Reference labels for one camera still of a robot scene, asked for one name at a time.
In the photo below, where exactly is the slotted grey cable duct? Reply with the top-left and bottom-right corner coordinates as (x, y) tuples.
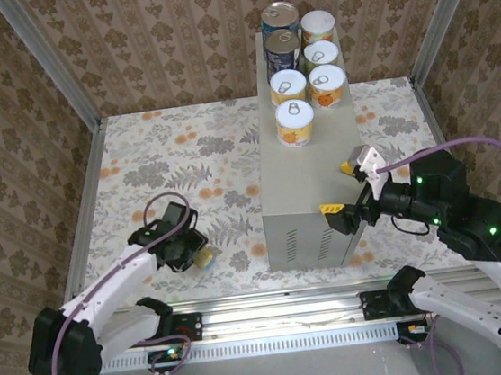
(61, 321), (405, 375)

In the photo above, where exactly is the aluminium front rail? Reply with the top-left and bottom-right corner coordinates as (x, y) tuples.
(42, 263), (501, 362)

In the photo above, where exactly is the aluminium frame post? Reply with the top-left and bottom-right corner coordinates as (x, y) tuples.
(0, 0), (103, 138)
(399, 0), (501, 89)

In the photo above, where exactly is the gold rectangular tin blue side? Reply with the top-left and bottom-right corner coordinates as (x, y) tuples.
(192, 245), (219, 274)

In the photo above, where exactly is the thin purple board cable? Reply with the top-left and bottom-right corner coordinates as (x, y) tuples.
(416, 308), (468, 375)
(145, 327), (195, 375)

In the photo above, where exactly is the tall blue can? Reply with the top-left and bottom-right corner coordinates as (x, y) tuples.
(261, 26), (305, 76)
(259, 0), (301, 38)

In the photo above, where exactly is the small circuit board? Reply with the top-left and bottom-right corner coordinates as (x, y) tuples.
(146, 346), (185, 367)
(395, 318), (434, 344)

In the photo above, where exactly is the floral table covering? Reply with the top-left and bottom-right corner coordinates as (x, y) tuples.
(60, 72), (473, 314)

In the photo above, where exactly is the grey metal box counter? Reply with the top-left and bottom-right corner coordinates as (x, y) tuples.
(239, 22), (376, 277)

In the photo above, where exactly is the orange green can plastic lid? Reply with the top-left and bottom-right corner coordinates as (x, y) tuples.
(298, 8), (338, 47)

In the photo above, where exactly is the orange label can white lid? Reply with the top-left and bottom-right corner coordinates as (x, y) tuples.
(307, 62), (352, 112)

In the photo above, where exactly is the aluminium table side rail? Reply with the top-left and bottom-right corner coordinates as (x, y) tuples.
(409, 75), (451, 156)
(0, 118), (132, 375)

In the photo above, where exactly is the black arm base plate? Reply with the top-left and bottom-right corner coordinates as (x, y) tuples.
(121, 311), (205, 350)
(356, 288), (400, 322)

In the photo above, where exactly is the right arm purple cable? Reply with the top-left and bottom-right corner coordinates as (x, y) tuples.
(371, 132), (501, 307)

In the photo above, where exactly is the yellow label can white lid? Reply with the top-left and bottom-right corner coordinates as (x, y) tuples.
(272, 96), (318, 150)
(267, 67), (310, 109)

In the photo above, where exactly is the green label can white lid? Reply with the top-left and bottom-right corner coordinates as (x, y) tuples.
(301, 37), (342, 74)

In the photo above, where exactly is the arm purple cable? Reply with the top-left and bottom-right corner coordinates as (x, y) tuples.
(371, 132), (501, 307)
(33, 188), (210, 375)

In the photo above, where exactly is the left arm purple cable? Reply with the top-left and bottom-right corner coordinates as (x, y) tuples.
(33, 188), (210, 375)

